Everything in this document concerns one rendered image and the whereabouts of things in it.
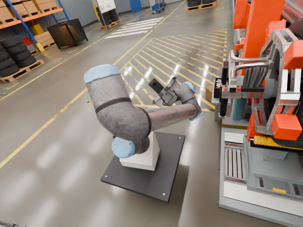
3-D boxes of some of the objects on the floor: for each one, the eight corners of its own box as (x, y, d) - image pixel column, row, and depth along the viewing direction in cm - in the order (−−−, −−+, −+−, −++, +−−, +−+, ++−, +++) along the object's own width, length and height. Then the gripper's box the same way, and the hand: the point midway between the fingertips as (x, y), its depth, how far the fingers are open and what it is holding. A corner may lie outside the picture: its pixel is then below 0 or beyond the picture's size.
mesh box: (76, 47, 699) (64, 23, 637) (58, 49, 750) (45, 27, 688) (88, 40, 757) (78, 18, 695) (71, 43, 808) (60, 22, 746)
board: (111, 31, 793) (94, -16, 669) (103, 33, 813) (86, -13, 688) (124, 24, 892) (112, -20, 767) (117, 25, 912) (104, -17, 787)
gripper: (185, 88, 83) (191, 82, 63) (161, 115, 84) (160, 117, 65) (173, 79, 83) (176, 69, 64) (149, 106, 85) (145, 104, 65)
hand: (163, 88), depth 64 cm, fingers open, 14 cm apart
